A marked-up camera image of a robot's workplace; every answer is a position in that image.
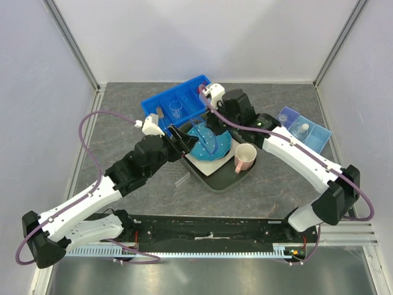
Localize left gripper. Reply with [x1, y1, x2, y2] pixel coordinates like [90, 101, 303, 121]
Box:
[146, 124, 199, 178]

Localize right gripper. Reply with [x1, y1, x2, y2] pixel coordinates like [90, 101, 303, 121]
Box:
[206, 98, 242, 136]

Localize blue safety glasses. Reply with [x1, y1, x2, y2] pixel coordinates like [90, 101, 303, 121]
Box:
[189, 117, 223, 161]

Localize glass jar with lid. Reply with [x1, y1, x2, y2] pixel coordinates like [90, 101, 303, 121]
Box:
[277, 113, 288, 127]

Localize glass flask with stopper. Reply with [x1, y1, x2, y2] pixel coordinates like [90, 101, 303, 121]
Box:
[291, 123, 309, 141]

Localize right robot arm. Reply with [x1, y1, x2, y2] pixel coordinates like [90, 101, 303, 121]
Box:
[200, 85, 361, 242]

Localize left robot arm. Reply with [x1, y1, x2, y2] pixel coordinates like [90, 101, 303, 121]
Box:
[22, 125, 199, 269]

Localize teal polka dot plate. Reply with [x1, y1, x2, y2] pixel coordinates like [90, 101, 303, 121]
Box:
[187, 122, 233, 162]

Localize white square plate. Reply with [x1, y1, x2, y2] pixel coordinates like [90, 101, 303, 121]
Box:
[185, 138, 239, 176]

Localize clear acrylic tube rack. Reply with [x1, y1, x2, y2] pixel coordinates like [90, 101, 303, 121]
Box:
[167, 163, 190, 187]

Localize blue divided storage bin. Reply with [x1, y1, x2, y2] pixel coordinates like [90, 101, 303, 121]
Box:
[141, 75, 211, 135]

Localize pink ceramic mug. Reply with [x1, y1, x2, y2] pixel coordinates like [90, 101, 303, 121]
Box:
[235, 143, 257, 174]

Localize dark green tray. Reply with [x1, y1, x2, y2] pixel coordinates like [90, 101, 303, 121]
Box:
[169, 112, 262, 194]

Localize light blue three-compartment box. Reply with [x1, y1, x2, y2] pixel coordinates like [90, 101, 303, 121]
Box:
[276, 106, 332, 154]

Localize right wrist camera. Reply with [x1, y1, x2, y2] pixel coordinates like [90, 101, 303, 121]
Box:
[199, 83, 225, 109]

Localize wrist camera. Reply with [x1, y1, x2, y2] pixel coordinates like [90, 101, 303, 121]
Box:
[134, 113, 165, 136]
[199, 83, 225, 109]

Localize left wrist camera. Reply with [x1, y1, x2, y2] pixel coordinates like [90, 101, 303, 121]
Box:
[134, 113, 165, 136]

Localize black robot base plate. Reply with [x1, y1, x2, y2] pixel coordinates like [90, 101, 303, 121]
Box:
[114, 210, 317, 253]

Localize right aluminium frame post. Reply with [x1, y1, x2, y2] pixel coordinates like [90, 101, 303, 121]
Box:
[313, 0, 368, 89]

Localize aluminium frame post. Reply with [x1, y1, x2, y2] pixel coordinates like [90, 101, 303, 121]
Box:
[42, 0, 101, 92]
[313, 0, 368, 89]

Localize left aluminium frame post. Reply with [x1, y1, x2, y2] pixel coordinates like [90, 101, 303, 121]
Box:
[42, 0, 101, 92]

